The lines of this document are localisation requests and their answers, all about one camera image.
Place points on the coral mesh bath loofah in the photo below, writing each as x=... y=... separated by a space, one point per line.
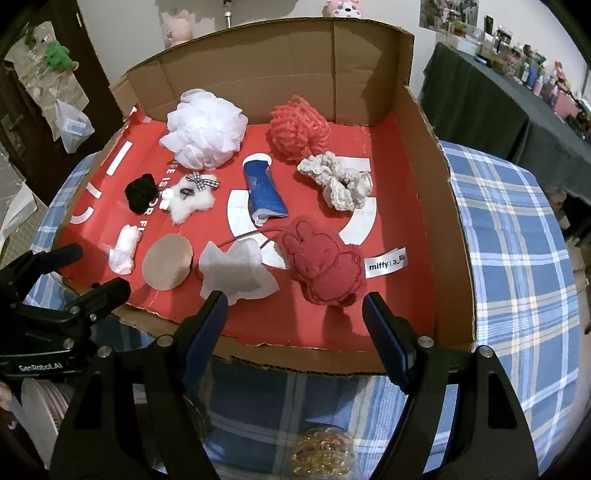
x=300 y=129

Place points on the blue cloth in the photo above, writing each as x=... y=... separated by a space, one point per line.
x=263 y=194

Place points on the row of cosmetic bottles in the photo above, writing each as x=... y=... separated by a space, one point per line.
x=531 y=69

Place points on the small clear plastic jar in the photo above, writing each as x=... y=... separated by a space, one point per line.
x=323 y=457

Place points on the pink pig plush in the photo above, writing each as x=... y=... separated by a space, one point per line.
x=178 y=27

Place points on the pink unicorn plush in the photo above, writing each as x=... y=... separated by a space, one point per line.
x=341 y=8

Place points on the red rabbit plush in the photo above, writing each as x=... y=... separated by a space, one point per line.
x=323 y=263

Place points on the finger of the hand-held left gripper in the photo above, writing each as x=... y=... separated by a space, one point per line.
x=46 y=261
x=92 y=297

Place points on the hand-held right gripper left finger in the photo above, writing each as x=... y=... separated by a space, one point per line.
x=205 y=341

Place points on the hanging paper organiser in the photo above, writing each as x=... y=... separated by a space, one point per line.
x=37 y=83

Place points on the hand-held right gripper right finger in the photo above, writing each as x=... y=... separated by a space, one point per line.
x=388 y=341

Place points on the green plush toy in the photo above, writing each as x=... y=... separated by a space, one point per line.
x=60 y=55

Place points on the black fluffy scrunchie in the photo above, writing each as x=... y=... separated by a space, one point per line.
x=141 y=194

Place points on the white fluffy star hair clip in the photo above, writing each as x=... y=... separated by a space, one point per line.
x=191 y=203

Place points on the tan round powder puff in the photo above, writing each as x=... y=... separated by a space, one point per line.
x=166 y=263

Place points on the cream crochet scrunchie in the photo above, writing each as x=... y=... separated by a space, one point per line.
x=332 y=182

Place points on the wall poster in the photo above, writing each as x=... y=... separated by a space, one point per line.
x=448 y=13

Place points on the cardboard box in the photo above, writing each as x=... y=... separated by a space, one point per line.
x=369 y=69

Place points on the dark wooden door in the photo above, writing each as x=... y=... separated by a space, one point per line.
x=92 y=55

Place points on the dark green covered table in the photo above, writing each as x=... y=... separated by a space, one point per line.
x=475 y=106

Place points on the clear plastic bag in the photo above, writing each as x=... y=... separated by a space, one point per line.
x=74 y=129

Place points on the white ribbed round object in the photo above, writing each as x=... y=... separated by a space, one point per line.
x=44 y=415

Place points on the small white cloth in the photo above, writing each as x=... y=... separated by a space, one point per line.
x=124 y=251

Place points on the white mesh bath loofah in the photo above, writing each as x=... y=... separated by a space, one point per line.
x=203 y=129

